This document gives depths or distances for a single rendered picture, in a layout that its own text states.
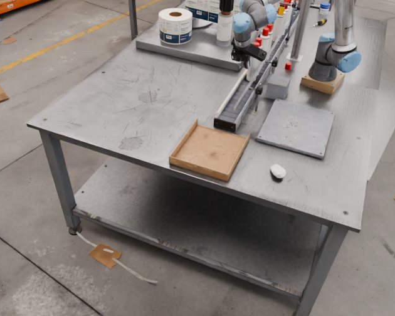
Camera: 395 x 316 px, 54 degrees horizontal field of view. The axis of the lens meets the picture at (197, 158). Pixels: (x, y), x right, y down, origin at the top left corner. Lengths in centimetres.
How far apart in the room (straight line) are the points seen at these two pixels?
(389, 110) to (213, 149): 97
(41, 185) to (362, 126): 204
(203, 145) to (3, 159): 181
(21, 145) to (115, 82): 128
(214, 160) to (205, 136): 17
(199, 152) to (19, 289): 126
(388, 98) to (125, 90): 140
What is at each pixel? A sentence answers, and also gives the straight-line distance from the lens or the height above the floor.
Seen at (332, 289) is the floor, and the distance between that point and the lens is 239.
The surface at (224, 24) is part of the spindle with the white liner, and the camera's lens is 241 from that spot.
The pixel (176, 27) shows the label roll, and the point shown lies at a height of 98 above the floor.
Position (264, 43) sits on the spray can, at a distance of 223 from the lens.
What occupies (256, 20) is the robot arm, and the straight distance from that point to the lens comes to 176.
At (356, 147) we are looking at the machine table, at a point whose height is 83.
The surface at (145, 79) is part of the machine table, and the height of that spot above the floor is 83.
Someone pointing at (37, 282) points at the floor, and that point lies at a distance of 239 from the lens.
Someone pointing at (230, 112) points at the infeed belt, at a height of 88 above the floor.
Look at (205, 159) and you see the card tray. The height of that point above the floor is 83.
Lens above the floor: 194
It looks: 42 degrees down
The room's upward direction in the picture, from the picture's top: 3 degrees clockwise
